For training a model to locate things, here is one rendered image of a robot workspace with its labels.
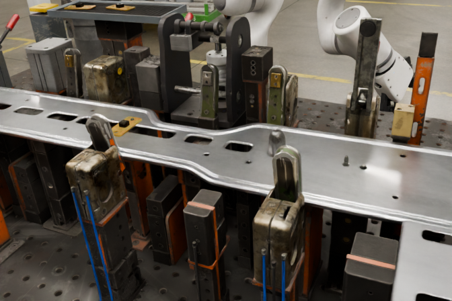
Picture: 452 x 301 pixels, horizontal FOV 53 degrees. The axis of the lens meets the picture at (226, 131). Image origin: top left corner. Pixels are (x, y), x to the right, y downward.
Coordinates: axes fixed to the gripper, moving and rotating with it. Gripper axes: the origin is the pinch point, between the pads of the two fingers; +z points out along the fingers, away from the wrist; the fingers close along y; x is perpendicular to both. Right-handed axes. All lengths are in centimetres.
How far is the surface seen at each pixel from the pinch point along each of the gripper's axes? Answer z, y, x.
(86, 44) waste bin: 3, 42, 308
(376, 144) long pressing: -25.4, -27.4, -16.9
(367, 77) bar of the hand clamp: -32.5, -17.1, -14.0
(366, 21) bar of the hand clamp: -42.2, -12.1, -16.8
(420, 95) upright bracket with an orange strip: -26.1, -16.3, -21.5
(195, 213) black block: -48, -55, -9
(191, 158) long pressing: -46, -46, 3
